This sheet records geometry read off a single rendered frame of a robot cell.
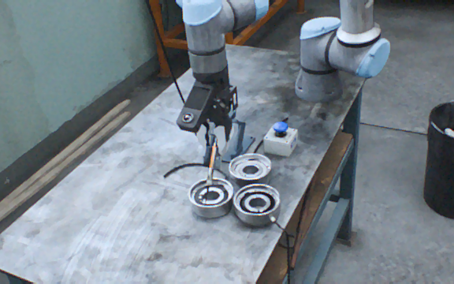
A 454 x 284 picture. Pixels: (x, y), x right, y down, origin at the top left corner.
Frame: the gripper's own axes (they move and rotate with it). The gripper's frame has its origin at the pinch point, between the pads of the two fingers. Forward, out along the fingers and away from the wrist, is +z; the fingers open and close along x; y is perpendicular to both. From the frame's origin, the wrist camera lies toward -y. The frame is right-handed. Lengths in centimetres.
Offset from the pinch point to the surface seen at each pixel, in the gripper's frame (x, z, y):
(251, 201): -9.0, 11.2, -1.1
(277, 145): -7.5, 10.0, 20.3
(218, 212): -3.4, 11.2, -7.0
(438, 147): -45, 58, 103
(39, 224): 35.7, 13.1, -23.1
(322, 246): -14, 69, 45
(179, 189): 10.6, 13.2, -0.9
